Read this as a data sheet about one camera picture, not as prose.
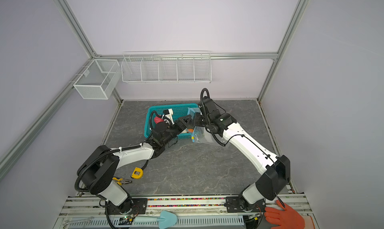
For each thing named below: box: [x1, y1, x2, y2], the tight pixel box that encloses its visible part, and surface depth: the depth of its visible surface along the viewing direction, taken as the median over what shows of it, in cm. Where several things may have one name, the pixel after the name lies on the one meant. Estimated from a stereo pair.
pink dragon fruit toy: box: [154, 116, 165, 124], surface depth 104 cm
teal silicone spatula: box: [134, 210, 178, 229], surface depth 72 cm
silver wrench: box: [63, 216, 95, 226], surface depth 72 cm
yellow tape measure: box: [131, 159, 149, 180], surface depth 84 cm
